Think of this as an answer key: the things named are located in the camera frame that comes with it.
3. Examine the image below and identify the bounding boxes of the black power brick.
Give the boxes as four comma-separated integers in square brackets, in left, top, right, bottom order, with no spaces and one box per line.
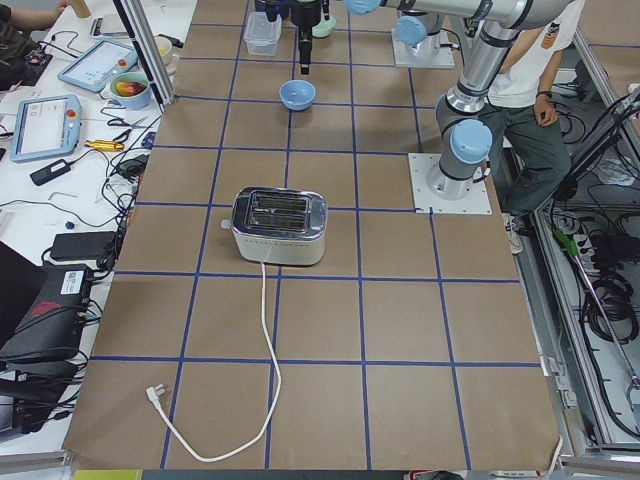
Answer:
[50,231,115,261]

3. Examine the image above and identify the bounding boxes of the green bowl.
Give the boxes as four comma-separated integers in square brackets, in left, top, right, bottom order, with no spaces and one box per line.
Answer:
[312,14,337,38]

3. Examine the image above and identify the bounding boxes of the standing person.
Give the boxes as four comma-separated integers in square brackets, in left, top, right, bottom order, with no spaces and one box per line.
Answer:
[479,1,585,255]

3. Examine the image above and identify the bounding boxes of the black scissors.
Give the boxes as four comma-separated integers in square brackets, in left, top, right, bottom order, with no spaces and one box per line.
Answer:
[107,116,147,143]

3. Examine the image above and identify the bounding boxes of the black power adapter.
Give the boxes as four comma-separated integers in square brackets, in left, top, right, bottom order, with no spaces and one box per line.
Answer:
[29,159,72,186]

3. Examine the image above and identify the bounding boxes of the far teach pendant tablet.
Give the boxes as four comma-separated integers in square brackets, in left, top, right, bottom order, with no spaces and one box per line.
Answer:
[57,39,138,93]

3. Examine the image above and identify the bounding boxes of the aluminium frame post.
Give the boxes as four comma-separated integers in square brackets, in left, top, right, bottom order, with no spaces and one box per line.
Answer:
[112,0,174,108]

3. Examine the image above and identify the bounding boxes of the clear plastic food container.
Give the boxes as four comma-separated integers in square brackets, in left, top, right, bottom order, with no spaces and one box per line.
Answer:
[243,11,281,57]

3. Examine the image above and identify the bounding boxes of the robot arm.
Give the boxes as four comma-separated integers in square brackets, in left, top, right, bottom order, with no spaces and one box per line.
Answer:
[343,0,569,200]
[395,10,444,55]

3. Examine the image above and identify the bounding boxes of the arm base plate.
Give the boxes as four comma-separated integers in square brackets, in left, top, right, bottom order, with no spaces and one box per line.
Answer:
[408,153,492,215]
[391,30,455,69]

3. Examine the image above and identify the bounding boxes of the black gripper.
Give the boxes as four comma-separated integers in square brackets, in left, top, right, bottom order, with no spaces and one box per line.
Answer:
[290,0,322,75]

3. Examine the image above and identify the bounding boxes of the teach pendant tablet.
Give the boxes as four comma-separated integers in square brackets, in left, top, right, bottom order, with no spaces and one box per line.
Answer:
[57,39,138,93]
[10,94,82,163]

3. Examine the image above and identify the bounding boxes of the cream two-slot toaster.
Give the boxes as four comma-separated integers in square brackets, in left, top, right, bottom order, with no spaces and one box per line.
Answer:
[221,186,328,266]

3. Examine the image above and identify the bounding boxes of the bowl with lemon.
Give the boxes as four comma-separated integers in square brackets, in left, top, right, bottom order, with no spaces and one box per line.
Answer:
[154,36,179,75]

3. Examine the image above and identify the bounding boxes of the blue bowl with fruit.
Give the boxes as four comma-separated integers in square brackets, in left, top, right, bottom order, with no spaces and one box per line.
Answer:
[100,72,151,110]

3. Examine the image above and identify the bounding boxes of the black computer box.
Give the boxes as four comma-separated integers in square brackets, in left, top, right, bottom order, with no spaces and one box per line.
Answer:
[1,263,94,364]

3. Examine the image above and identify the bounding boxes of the near teach pendant tablet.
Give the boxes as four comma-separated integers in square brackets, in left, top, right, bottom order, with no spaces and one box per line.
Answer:
[10,94,82,163]

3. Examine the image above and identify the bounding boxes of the white toaster power cord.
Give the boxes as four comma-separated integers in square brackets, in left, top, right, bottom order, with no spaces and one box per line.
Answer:
[144,262,282,464]

